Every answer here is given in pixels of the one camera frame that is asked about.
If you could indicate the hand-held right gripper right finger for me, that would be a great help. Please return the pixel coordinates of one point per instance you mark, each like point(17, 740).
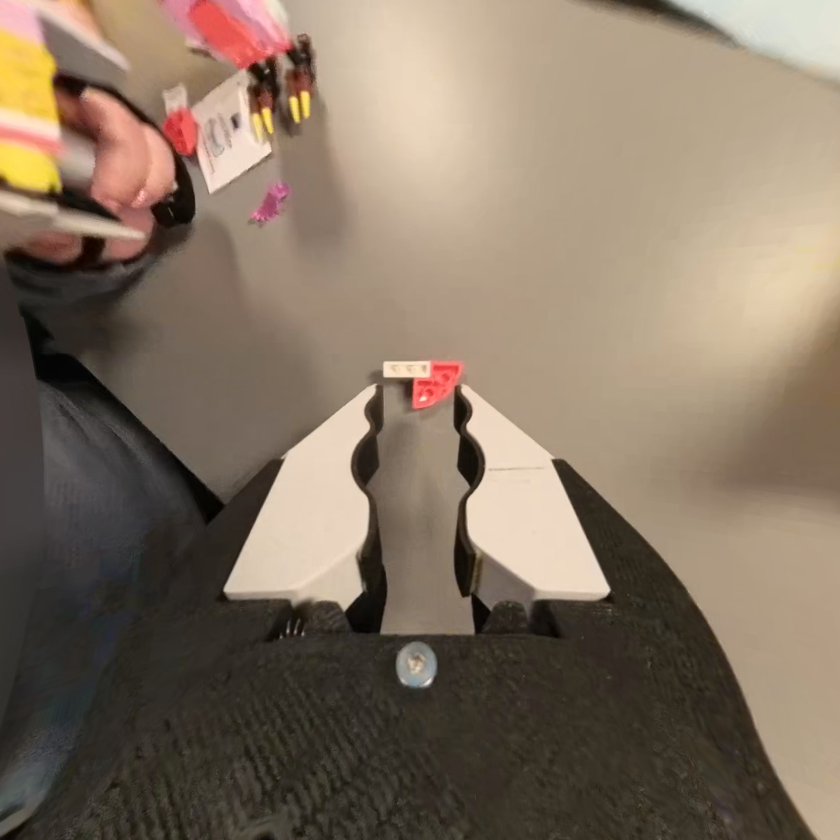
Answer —
point(525, 518)

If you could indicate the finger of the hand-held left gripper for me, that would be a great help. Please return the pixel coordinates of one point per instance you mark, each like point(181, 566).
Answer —
point(88, 40)

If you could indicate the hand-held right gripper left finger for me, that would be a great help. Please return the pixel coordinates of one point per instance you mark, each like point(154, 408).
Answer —
point(308, 505)

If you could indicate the pink and red toy brick model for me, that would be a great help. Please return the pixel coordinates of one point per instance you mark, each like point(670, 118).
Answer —
point(236, 36)

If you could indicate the red quarter-round toy brick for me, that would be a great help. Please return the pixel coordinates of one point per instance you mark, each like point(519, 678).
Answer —
point(430, 390)

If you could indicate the person's left forearm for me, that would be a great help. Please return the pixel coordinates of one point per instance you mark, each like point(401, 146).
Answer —
point(72, 279)

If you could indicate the person's left hand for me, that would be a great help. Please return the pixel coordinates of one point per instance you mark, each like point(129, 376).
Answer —
point(128, 164)

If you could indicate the small white toy brick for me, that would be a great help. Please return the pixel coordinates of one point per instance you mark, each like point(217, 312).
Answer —
point(174, 98)

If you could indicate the white instruction sheet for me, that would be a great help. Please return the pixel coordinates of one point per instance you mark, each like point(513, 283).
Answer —
point(233, 141)

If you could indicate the person's leg in jeans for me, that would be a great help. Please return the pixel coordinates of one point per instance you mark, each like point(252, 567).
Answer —
point(105, 525)

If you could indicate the magenta spiky toy brick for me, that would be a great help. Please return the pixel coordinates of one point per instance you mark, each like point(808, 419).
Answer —
point(270, 203)

